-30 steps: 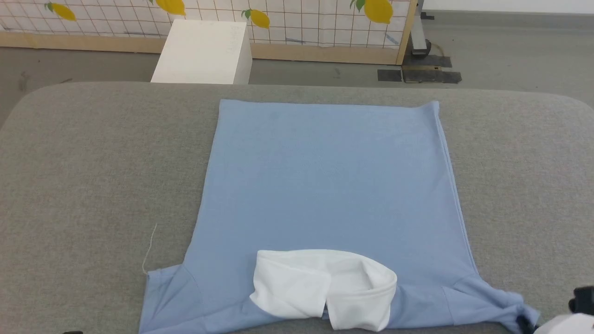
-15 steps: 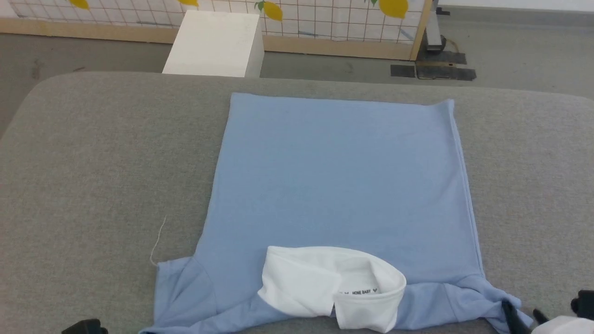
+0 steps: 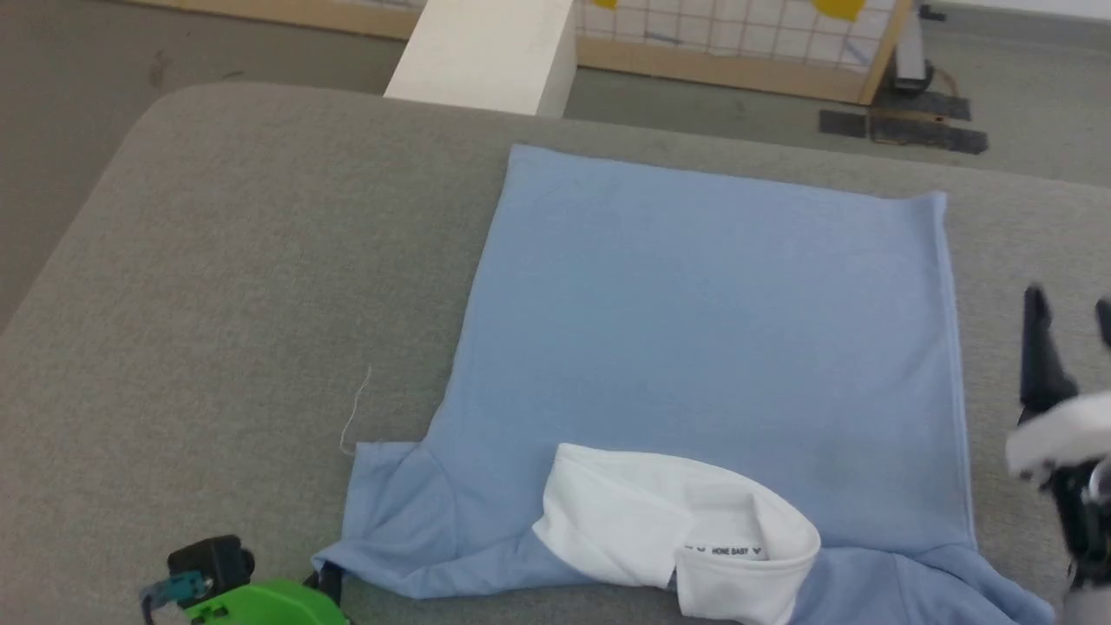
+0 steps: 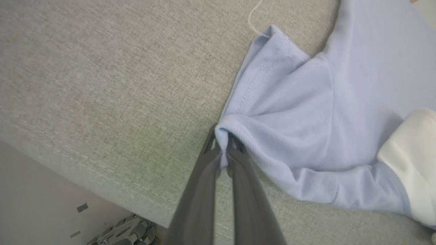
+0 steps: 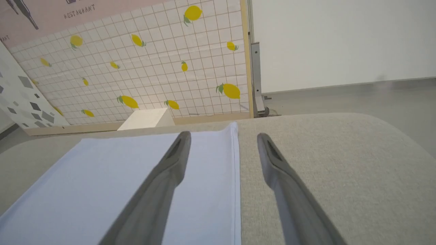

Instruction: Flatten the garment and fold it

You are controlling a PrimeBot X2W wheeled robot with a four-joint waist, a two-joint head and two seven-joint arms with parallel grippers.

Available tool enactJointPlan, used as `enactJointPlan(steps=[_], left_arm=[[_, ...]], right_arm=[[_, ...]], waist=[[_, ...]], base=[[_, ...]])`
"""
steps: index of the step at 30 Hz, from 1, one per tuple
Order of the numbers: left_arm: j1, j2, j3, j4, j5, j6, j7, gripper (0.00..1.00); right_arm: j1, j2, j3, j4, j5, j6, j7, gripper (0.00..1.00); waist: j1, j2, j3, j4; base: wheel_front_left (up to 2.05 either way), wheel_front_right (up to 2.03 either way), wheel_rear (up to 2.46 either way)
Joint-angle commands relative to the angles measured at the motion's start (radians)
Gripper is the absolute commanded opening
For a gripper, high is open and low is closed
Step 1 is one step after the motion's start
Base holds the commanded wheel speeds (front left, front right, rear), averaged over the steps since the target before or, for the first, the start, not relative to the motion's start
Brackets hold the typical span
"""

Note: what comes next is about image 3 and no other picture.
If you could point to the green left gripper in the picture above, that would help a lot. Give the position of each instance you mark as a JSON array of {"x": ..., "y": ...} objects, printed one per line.
[{"x": 260, "y": 608}]

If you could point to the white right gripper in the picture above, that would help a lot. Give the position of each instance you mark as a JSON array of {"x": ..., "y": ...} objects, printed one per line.
[{"x": 1068, "y": 434}]

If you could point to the light blue garment white collar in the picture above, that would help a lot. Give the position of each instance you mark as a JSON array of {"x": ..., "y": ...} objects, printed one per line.
[{"x": 712, "y": 330}]

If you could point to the white loose thread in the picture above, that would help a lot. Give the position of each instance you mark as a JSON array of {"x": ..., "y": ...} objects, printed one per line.
[{"x": 356, "y": 417}]

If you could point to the black floor tape patch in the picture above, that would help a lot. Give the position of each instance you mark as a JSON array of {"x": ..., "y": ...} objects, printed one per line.
[
  {"x": 844, "y": 123},
  {"x": 929, "y": 134},
  {"x": 924, "y": 104}
]

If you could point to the grey fabric sofa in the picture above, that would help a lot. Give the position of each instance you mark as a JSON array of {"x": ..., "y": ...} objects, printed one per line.
[{"x": 217, "y": 304}]

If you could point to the grey metal board stand leg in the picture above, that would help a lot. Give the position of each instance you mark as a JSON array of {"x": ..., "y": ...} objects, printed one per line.
[{"x": 911, "y": 56}]

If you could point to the lemon print partition panel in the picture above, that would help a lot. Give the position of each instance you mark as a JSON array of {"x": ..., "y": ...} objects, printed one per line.
[{"x": 738, "y": 30}]

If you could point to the white rectangular box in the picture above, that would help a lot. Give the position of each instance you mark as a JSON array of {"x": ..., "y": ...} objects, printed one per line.
[{"x": 486, "y": 52}]

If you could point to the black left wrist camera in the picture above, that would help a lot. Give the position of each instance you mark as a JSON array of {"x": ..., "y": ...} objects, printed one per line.
[{"x": 213, "y": 560}]

